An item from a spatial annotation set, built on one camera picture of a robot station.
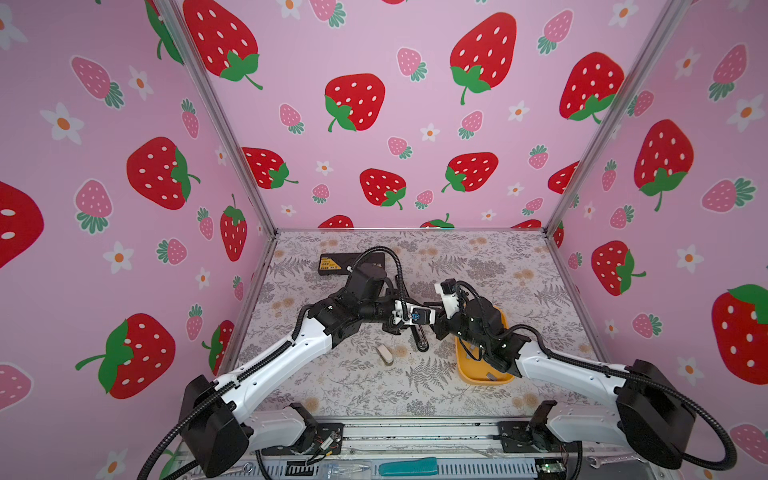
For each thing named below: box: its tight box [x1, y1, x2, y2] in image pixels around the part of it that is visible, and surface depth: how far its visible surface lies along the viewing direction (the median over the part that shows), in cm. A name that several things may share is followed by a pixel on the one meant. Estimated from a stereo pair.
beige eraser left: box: [376, 344, 395, 366], surface depth 88 cm
